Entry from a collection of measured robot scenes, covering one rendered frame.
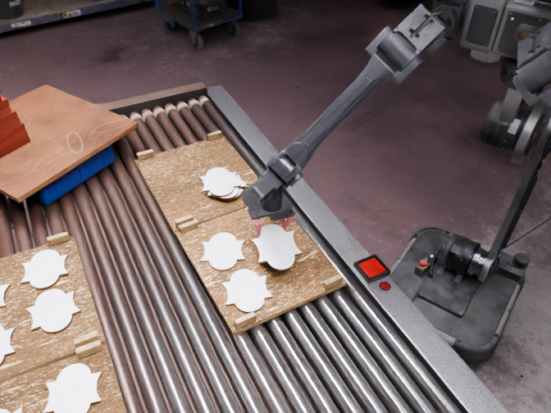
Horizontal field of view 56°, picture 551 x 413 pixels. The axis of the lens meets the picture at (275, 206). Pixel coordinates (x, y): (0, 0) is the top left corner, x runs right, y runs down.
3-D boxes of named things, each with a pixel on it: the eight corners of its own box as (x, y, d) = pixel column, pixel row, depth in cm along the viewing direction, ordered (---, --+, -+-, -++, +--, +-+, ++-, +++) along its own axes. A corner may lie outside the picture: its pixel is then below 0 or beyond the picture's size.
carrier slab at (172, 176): (223, 138, 197) (223, 134, 196) (274, 200, 171) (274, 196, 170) (134, 163, 185) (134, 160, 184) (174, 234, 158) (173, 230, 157)
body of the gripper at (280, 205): (293, 214, 140) (294, 192, 135) (257, 221, 137) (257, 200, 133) (284, 200, 145) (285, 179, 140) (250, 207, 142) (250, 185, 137)
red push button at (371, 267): (374, 260, 152) (374, 256, 151) (385, 274, 148) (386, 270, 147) (357, 266, 150) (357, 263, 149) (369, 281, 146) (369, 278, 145)
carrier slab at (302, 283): (275, 201, 170) (275, 197, 169) (346, 285, 144) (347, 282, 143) (175, 236, 158) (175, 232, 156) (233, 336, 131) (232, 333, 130)
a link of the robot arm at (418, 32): (454, 27, 106) (420, -7, 107) (404, 76, 111) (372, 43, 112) (447, 41, 148) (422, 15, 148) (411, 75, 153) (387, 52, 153)
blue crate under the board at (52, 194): (61, 133, 198) (53, 111, 192) (118, 160, 186) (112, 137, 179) (-12, 174, 179) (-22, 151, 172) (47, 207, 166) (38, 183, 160)
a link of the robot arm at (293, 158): (423, 60, 115) (389, 25, 115) (421, 61, 110) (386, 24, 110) (296, 186, 133) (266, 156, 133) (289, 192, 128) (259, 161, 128)
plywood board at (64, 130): (46, 88, 204) (45, 83, 203) (138, 126, 184) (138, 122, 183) (-76, 148, 173) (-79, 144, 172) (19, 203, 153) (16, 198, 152)
